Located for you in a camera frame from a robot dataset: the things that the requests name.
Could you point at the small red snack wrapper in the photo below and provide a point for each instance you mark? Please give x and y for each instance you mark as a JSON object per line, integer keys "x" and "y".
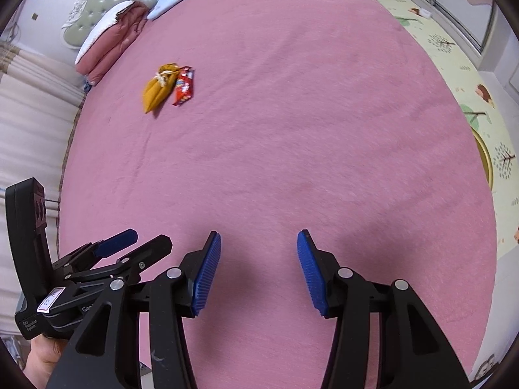
{"x": 183, "y": 87}

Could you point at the beige curtain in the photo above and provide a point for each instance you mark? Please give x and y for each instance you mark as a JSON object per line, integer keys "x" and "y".
{"x": 32, "y": 129}

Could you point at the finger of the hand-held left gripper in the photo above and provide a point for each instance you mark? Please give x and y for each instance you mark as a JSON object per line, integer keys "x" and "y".
{"x": 117, "y": 241}
{"x": 150, "y": 251}

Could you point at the white folded blanket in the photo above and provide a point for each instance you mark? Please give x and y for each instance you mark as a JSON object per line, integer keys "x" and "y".
{"x": 101, "y": 24}

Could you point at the printed play mat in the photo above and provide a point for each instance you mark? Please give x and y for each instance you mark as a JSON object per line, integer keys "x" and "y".
{"x": 454, "y": 69}

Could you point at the person's left hand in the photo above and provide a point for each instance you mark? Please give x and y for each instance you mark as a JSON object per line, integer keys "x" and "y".
{"x": 44, "y": 356}

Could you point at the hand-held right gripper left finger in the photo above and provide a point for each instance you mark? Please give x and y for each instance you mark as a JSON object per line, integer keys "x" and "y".
{"x": 206, "y": 275}

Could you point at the pink bed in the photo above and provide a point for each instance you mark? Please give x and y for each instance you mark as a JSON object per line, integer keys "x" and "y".
{"x": 304, "y": 129}

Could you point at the gold rimmed bin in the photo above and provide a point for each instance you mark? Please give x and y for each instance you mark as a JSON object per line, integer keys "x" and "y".
{"x": 486, "y": 162}

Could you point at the folded pink quilt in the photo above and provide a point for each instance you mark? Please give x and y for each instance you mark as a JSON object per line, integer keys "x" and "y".
{"x": 117, "y": 36}

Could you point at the small white box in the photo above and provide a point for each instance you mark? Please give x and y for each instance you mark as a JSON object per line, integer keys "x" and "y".
{"x": 424, "y": 13}

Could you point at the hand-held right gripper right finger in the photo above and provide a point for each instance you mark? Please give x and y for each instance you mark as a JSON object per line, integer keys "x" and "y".
{"x": 312, "y": 275}

